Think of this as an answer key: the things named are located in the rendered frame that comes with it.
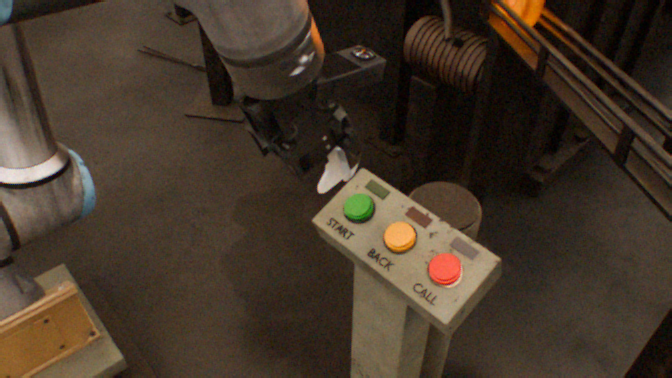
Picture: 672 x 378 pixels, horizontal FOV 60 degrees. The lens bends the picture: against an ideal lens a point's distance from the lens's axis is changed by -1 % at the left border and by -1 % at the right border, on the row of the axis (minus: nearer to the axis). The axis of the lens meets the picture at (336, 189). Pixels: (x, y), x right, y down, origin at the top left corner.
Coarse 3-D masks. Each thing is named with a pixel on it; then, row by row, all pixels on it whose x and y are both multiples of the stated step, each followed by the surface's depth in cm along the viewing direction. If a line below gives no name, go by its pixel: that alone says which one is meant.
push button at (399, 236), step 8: (392, 224) 77; (400, 224) 77; (408, 224) 77; (392, 232) 76; (400, 232) 76; (408, 232) 76; (392, 240) 76; (400, 240) 76; (408, 240) 75; (392, 248) 76; (400, 248) 75; (408, 248) 76
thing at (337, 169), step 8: (336, 152) 65; (336, 160) 66; (344, 160) 67; (328, 168) 66; (336, 168) 67; (344, 168) 68; (352, 168) 68; (328, 176) 67; (336, 176) 68; (344, 176) 69; (320, 184) 67; (328, 184) 68; (320, 192) 67
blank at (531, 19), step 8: (504, 0) 111; (512, 0) 110; (520, 0) 104; (528, 0) 101; (536, 0) 101; (544, 0) 102; (520, 8) 104; (528, 8) 102; (536, 8) 102; (520, 16) 105; (528, 16) 104; (536, 16) 104; (504, 24) 112
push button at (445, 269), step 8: (440, 256) 73; (448, 256) 73; (432, 264) 73; (440, 264) 73; (448, 264) 72; (456, 264) 72; (432, 272) 72; (440, 272) 72; (448, 272) 72; (456, 272) 71; (440, 280) 72; (448, 280) 71; (456, 280) 72
